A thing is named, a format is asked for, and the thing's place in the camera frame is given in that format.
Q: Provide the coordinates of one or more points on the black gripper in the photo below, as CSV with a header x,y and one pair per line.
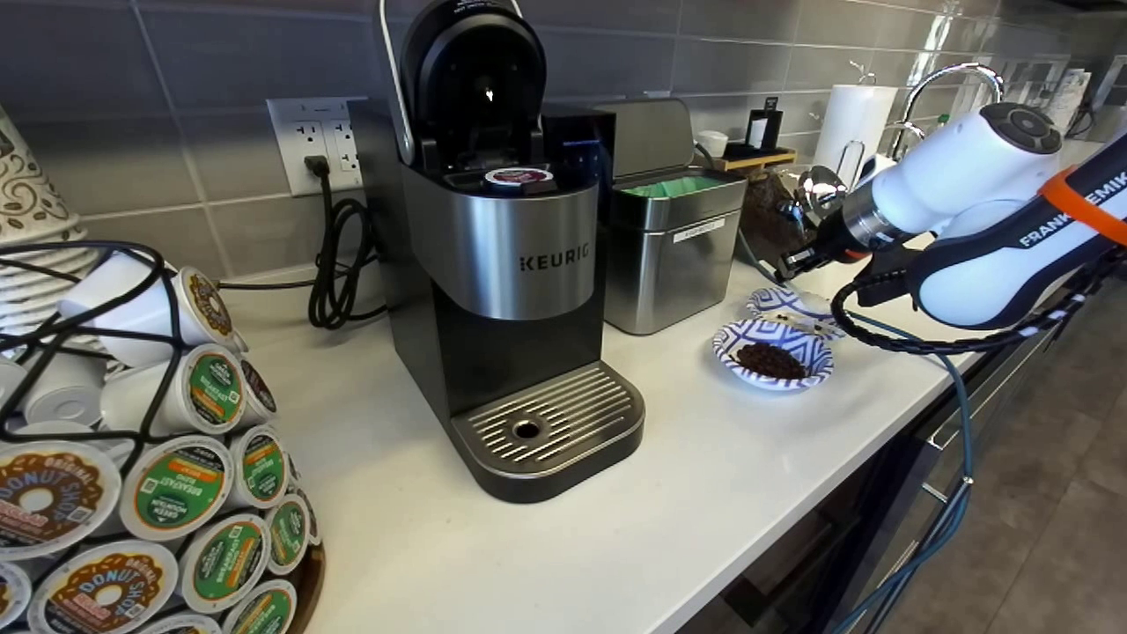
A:
x,y
853,225

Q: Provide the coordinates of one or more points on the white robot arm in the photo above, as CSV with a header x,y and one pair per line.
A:
x,y
972,178

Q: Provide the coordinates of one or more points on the dark glass coffee jar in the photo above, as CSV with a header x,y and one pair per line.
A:
x,y
777,222

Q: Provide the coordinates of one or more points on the patterned plate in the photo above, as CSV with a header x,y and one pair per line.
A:
x,y
777,301

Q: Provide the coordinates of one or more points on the wooden countertop organizer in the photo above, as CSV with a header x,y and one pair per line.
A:
x,y
758,160

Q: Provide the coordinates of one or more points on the black box in organizer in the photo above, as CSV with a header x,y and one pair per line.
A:
x,y
765,129

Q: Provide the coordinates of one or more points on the white paper towel roll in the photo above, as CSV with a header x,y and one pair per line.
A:
x,y
853,123

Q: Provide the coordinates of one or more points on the green packets in canister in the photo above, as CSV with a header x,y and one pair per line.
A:
x,y
674,184

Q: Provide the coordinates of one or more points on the chrome sink faucet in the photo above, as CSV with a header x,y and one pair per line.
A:
x,y
938,90

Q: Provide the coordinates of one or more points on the coffee pod in machine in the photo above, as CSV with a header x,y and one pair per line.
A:
x,y
517,178

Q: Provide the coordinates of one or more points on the black silver Keurig coffee machine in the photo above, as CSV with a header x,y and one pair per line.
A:
x,y
503,268

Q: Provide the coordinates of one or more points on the green lid coffee pod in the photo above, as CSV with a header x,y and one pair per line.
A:
x,y
290,534
195,391
261,610
223,562
177,487
261,466

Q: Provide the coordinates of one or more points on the brown lid coffee pod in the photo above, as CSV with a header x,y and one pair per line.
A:
x,y
142,309
45,497
107,585

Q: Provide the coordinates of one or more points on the white patterned paper package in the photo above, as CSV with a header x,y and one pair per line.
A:
x,y
31,189

